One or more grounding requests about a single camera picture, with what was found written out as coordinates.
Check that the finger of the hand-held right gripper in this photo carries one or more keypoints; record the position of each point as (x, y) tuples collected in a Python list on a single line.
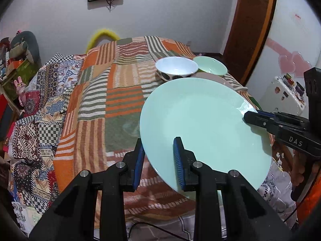
[(260, 123), (266, 114)]

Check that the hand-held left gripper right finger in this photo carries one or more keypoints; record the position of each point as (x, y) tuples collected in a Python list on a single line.
[(178, 165)]

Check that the printed bed sheet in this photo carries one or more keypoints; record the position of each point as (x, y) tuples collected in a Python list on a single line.
[(273, 188)]

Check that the grey plush toy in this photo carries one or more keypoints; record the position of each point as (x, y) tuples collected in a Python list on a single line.
[(32, 40)]

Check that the pink bowl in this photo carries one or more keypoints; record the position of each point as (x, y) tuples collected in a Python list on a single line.
[(213, 75)]

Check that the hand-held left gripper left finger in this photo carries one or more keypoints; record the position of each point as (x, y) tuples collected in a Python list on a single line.
[(139, 167)]

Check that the white dotted bowl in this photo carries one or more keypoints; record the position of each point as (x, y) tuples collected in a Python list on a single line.
[(175, 66)]

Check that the green cardboard box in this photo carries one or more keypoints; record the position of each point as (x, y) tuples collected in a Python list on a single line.
[(25, 70)]

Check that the yellow foam tube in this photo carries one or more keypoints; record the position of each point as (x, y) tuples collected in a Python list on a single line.
[(100, 32)]

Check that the brown wooden door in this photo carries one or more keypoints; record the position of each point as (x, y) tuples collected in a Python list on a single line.
[(248, 30)]

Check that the orange striped blanket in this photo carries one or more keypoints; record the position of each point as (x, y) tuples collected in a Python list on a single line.
[(112, 105)]

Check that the person's right hand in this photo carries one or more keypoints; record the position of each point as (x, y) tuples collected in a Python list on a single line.
[(298, 170)]

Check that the person's right forearm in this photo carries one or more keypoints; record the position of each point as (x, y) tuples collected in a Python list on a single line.
[(313, 205)]

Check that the pink bunny toy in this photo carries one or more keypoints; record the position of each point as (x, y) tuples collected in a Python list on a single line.
[(20, 85)]

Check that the patchwork patterned blanket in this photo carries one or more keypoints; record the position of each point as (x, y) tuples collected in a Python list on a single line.
[(37, 135)]

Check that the green plate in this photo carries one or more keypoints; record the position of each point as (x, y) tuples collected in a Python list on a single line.
[(200, 115)]

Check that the green bowl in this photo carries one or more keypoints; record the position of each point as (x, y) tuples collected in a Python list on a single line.
[(212, 66)]

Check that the white box with buttons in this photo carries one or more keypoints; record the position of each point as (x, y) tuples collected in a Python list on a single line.
[(275, 98)]

